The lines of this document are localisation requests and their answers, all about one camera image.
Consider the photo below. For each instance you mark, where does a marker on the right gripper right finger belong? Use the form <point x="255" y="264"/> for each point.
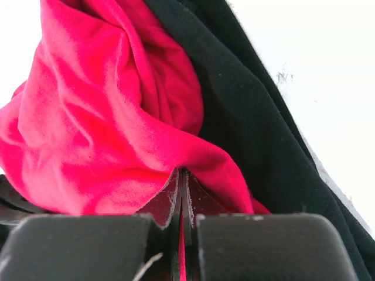
<point x="224" y="246"/>

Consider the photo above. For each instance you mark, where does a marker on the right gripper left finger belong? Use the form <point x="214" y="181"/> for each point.
<point x="38" y="245"/>

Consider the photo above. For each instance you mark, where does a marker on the black t shirt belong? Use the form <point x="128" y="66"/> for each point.
<point x="274" y="160"/>

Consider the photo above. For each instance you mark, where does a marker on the red t shirt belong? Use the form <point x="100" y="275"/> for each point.
<point x="120" y="94"/>

